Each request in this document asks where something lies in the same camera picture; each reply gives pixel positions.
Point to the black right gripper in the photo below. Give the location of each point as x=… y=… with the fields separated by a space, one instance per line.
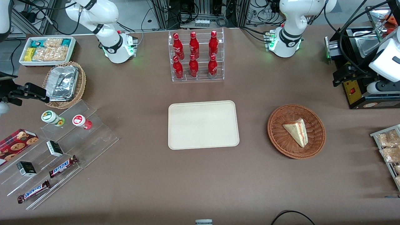
x=8 y=92

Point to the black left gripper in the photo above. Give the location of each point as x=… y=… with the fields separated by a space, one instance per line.
x=358 y=70

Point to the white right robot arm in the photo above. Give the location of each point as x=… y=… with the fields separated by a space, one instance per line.
x=116 y=47

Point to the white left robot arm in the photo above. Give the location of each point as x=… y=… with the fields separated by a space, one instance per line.
x=287 y=42

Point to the stainless steel tray appliance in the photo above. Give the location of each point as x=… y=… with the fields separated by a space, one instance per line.
x=365 y=43

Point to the light tan wicker basket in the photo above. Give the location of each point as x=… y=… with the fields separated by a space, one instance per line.
x=82 y=84

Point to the wrapped triangular sandwich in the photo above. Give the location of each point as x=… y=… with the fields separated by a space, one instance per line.
x=297 y=131

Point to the brown round wicker basket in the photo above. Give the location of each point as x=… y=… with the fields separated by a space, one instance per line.
x=278 y=137

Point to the beige rectangular serving tray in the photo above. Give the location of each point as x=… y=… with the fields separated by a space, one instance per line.
x=203 y=125

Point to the black machine with yellow panel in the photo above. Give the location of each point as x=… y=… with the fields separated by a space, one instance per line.
x=354 y=92

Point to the green lidded snack cup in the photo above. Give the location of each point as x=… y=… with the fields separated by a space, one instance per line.
x=50 y=117

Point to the silver foil packets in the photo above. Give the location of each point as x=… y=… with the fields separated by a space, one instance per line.
x=62 y=82

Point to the yellow snack packet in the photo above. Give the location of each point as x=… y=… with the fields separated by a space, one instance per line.
x=30 y=54

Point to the clear cracker packet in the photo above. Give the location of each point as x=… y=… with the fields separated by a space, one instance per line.
x=60 y=53
x=53 y=42
x=42 y=54

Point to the red tartan cookie box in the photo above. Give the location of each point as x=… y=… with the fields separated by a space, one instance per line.
x=15 y=143

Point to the teal snack packet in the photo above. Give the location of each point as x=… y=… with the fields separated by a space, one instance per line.
x=66 y=42
x=37 y=43

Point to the red lidded snack cup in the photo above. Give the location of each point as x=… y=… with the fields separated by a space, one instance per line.
x=79 y=120

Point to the small black carton box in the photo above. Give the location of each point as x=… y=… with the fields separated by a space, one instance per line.
x=55 y=148
x=26 y=168

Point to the white plastic snack bin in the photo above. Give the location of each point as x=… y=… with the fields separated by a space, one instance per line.
x=72 y=51

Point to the Snickers chocolate bar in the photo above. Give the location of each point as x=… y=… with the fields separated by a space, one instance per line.
x=64 y=166
x=33 y=191

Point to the clear pastry packet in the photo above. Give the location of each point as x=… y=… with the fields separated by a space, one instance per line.
x=389 y=138
x=390 y=154
x=397 y=169

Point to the clear acrylic stepped display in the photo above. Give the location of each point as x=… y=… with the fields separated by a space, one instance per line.
x=93 y=140

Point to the red cola bottle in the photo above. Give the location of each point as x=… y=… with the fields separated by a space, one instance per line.
x=212 y=67
x=213 y=43
x=177 y=45
x=194 y=43
x=193 y=67
x=177 y=68

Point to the clear acrylic bottle rack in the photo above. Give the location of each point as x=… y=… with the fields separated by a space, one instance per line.
x=202 y=76

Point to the white power strip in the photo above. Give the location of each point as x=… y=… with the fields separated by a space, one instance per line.
x=202 y=22

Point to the small grey device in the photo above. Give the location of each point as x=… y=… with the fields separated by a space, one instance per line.
x=203 y=222

